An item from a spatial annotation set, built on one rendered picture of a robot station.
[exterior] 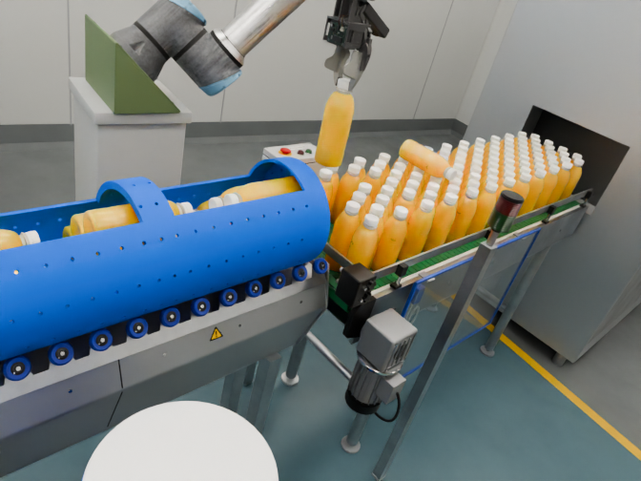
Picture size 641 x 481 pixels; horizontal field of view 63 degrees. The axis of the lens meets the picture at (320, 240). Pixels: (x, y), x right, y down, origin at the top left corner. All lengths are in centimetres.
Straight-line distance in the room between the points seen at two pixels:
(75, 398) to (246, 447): 42
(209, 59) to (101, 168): 51
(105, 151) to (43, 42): 213
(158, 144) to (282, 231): 82
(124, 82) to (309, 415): 147
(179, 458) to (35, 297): 35
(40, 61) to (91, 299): 304
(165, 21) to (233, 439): 136
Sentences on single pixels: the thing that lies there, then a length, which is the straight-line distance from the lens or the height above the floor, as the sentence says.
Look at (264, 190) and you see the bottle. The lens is 123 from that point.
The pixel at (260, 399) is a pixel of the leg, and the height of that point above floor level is 46.
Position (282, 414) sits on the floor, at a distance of 229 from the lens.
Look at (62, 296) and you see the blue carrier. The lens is 98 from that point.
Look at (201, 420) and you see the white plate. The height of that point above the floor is 104.
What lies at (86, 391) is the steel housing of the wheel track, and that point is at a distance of 118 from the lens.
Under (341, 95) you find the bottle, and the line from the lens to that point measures 129.
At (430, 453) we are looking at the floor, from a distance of 239.
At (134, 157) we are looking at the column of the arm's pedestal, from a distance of 189.
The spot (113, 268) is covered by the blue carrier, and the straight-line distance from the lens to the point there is 99.
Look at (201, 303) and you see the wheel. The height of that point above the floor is 97.
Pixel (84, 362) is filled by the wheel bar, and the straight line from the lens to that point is 114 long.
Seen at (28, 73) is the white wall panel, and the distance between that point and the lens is 395.
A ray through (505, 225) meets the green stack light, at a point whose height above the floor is 118.
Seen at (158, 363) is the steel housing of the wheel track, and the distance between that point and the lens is 122.
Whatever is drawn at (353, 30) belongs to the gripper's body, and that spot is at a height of 157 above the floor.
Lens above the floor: 176
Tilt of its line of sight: 31 degrees down
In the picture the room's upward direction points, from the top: 15 degrees clockwise
